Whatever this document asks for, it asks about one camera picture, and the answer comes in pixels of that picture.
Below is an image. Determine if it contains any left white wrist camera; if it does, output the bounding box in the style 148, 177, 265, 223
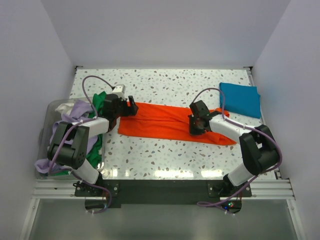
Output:
111, 84, 126, 99

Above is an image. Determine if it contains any green t shirt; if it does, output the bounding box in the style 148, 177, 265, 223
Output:
61, 91, 107, 168

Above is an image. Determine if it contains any white t shirt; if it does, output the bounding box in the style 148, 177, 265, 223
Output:
55, 103, 74, 116

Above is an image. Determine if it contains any orange t shirt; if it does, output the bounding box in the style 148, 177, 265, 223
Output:
118, 102, 236, 146

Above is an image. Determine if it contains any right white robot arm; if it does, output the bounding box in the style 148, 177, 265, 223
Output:
188, 100, 281, 197

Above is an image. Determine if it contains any lavender t shirt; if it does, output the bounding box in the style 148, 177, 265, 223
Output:
34, 99, 103, 175

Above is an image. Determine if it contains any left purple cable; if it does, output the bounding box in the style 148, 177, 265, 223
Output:
47, 74, 116, 186

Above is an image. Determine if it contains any folded blue t shirt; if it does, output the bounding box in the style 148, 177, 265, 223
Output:
219, 82, 261, 119

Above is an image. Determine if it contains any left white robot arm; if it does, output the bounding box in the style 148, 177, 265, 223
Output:
47, 93, 139, 196

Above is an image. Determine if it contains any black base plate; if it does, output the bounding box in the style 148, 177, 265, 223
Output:
73, 178, 252, 213

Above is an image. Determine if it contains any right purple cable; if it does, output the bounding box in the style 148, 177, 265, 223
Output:
196, 87, 283, 208

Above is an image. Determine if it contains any clear plastic bin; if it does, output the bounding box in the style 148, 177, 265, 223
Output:
36, 98, 102, 179

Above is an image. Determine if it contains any purple cable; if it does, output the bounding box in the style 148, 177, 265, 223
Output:
196, 87, 283, 208
47, 74, 116, 186

